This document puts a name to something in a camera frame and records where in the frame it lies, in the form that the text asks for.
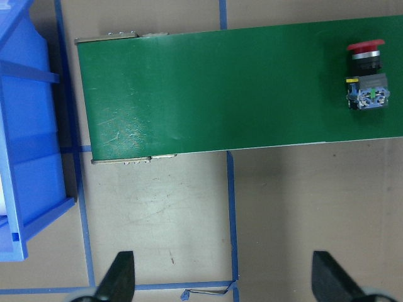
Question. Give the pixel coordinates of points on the red push button switch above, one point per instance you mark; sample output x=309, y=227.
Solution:
x=367, y=86

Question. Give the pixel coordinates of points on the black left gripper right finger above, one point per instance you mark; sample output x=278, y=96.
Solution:
x=330, y=282

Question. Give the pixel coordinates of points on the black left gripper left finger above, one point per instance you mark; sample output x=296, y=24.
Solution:
x=118, y=283

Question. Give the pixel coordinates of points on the blue left plastic bin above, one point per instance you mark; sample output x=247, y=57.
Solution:
x=32, y=180

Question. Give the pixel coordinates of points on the green conveyor belt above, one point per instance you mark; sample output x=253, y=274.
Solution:
x=234, y=89

